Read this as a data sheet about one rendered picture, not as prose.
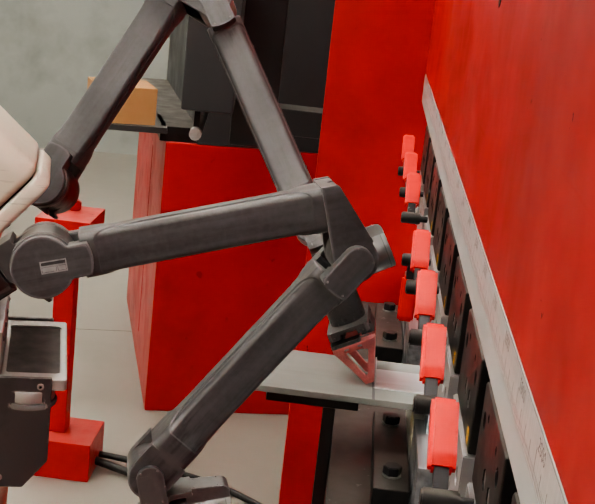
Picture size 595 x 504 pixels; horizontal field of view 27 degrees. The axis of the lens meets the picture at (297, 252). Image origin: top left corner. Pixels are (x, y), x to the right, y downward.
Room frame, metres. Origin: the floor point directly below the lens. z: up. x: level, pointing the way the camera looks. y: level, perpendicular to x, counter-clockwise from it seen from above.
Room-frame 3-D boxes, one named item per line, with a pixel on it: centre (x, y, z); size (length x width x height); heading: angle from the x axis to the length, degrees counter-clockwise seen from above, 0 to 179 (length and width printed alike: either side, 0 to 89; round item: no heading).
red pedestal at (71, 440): (3.50, 0.67, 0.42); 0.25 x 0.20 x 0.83; 88
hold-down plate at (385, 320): (2.41, -0.20, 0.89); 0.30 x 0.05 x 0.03; 178
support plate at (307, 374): (1.82, -0.09, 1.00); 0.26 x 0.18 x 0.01; 88
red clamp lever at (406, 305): (1.66, -0.17, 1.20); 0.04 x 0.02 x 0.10; 88
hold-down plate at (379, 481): (1.77, -0.18, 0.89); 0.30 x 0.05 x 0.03; 178
